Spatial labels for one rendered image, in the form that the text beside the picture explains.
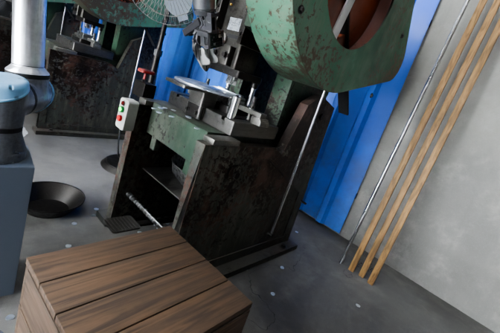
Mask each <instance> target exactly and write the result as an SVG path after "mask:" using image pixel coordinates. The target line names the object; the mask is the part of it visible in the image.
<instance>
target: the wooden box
mask: <svg viewBox="0 0 500 333"><path fill-rule="evenodd" d="M25 264H26V268H25V275H24V280H23V284H22V292H21V297H20V301H19V302H20V304H19V310H18V314H17V318H16V326H15V331H14V333H242V330H243V327H244V325H245V323H246V319H247V317H248V315H249V312H250V310H249V309H250V308H251V305H252V303H253V302H252V301H251V300H250V299H249V298H248V297H247V296H246V295H244V294H243V293H242V292H241V291H240V290H239V289H238V288H237V287H236V286H234V285H233V284H232V283H231V282H230V281H228V279H227V278H226V277H224V276H223V275H222V274H221V273H220V272H219V271H218V270H217V269H216V268H215V267H214V266H213V265H212V264H211V263H210V262H209V261H208V260H206V258H205V257H203V256H202V255H201V254H200V253H199V252H198V251H197V250H196V249H195V248H193V247H192V246H191V245H190V244H189V243H188V242H187V241H186V240H185V239H184V238H182V237H181V236H180V235H179V234H178V233H177V232H176V231H175V230H174V229H173V228H172V227H171V226H168V227H162V228H159V229H155V230H148V231H144V232H141V233H135V234H131V235H128V236H122V237H118V238H114V239H108V240H104V241H101V242H95V243H91V244H87V245H81V246H77V247H74V248H68V249H64V250H58V251H54V252H50V253H44V254H40V255H37V256H31V257H28V258H27V259H26V263H25Z"/></svg>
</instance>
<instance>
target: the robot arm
mask: <svg viewBox="0 0 500 333"><path fill-rule="evenodd" d="M47 1H48V0H12V39H11V63H10V64H9V65H8V66H7V67H5V68H4V72H0V164H14V163H18V162H20V161H23V160H24V159H25V157H26V152H27V149H26V145H25V140H24V137H23V134H22V130H23V126H24V120H25V115H28V114H31V113H34V112H38V111H42V110H43V109H45V108H46V107H48V106H49V105H50V104H51V103H52V101H53V99H54V87H53V86H52V84H51V83H50V74H49V73H48V72H47V71H46V70H45V38H46V19H47ZM216 7H217V6H216V0H193V8H194V9H195V10H194V14H195V15H198V16H199V18H198V19H196V20H195V21H193V22H192V23H190V24H189V25H188V26H187V27H186V28H184V29H183V30H182V32H183V34H184V36H193V39H192V43H193V44H192V49H193V53H194V55H195V57H196V59H197V60H198V62H199V64H200V66H201V67H202V69H203V70H204V71H208V69H209V68H210V65H211V63H216V62H218V58H217V56H216V55H215V54H214V48H218V47H221V46H223V45H224V30H220V29H217V28H218V27H217V17H218V16H219V12H216V10H215V9H216ZM201 46H202V47H203V48H201Z"/></svg>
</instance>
